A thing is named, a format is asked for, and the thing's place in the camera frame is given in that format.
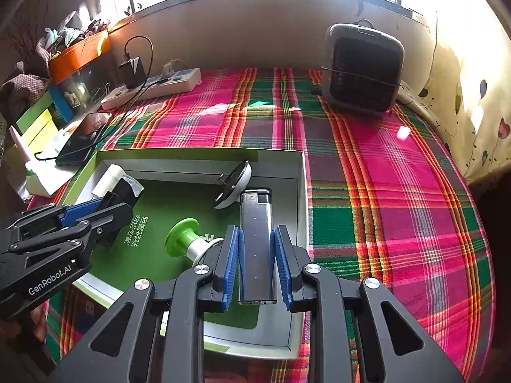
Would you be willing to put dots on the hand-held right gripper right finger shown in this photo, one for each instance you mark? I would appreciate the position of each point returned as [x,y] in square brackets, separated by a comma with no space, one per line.
[282,271]

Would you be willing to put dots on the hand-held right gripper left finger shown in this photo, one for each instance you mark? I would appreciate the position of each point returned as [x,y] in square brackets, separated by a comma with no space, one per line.
[231,267]

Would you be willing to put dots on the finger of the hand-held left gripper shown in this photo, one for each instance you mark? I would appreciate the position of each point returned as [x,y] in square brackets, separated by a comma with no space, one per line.
[115,217]
[86,210]

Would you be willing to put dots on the silver lighter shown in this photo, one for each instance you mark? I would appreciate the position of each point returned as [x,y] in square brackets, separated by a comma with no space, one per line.
[257,243]

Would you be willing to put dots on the white charger plug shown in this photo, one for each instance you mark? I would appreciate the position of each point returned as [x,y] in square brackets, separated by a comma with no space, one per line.
[109,177]

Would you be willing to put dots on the green cardboard box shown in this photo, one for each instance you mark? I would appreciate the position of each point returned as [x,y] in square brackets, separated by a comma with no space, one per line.
[159,207]

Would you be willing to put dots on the green and white spool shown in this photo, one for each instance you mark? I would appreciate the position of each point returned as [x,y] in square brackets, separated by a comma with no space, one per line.
[181,239]

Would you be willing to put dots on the white round mount black face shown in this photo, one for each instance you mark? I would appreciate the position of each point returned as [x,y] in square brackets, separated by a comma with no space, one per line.
[243,177]

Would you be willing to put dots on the black phone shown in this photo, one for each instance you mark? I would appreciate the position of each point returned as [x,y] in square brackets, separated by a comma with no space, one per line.
[76,151]

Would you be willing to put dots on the white crumpled paper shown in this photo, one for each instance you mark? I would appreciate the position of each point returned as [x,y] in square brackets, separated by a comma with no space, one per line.
[56,143]

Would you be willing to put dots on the green yellow flat box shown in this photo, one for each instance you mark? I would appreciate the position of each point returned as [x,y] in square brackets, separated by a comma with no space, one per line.
[38,117]

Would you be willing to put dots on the blue printed box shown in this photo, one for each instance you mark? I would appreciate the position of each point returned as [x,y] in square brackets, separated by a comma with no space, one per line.
[62,105]

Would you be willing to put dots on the plaid blanket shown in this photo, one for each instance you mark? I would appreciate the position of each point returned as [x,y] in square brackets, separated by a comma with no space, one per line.
[379,207]

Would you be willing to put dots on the clear plastic container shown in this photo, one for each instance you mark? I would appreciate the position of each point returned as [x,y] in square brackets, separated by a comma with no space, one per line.
[88,83]

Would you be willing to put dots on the brown checked cloth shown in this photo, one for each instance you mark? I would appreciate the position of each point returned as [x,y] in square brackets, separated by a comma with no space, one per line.
[24,83]

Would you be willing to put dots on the black power adapter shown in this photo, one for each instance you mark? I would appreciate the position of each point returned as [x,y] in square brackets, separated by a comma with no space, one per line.
[131,72]

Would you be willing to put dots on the white power strip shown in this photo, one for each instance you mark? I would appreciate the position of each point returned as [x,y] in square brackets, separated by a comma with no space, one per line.
[175,81]

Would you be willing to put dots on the orange plastic tray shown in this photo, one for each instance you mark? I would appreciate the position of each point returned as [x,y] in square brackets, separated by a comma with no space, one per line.
[76,58]

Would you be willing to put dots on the black plug charger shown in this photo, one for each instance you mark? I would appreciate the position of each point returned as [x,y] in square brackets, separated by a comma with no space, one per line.
[152,56]

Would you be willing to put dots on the pile of assorted clutter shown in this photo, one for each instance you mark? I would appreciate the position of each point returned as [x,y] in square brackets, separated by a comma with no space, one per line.
[68,34]

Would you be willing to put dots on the white paper scrap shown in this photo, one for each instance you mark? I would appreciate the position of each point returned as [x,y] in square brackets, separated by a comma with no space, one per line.
[403,132]

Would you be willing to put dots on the small black fan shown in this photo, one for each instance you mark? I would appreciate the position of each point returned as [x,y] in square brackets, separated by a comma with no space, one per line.
[359,72]

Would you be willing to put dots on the cream curtain with hearts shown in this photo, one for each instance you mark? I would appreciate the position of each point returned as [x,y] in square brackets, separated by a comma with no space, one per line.
[471,99]

